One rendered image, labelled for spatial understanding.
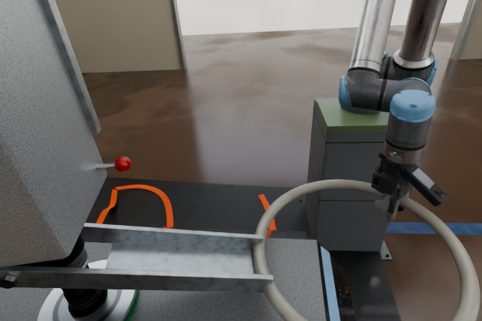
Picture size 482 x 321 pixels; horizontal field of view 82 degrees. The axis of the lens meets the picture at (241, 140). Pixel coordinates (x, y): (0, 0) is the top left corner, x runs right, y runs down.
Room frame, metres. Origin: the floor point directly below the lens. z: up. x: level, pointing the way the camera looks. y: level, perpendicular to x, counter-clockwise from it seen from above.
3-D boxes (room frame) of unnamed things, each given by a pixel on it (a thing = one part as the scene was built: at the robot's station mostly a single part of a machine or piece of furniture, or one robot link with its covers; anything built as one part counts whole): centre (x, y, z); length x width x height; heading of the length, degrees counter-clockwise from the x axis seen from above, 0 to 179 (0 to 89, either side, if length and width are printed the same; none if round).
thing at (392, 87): (0.70, -0.46, 1.17); 0.12 x 0.12 x 0.09; 59
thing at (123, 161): (0.46, 0.26, 1.18); 0.08 x 0.03 x 0.03; 95
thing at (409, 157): (0.59, -0.42, 1.08); 0.10 x 0.09 x 0.05; 126
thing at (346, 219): (1.27, -0.62, 0.43); 0.50 x 0.50 x 0.85; 84
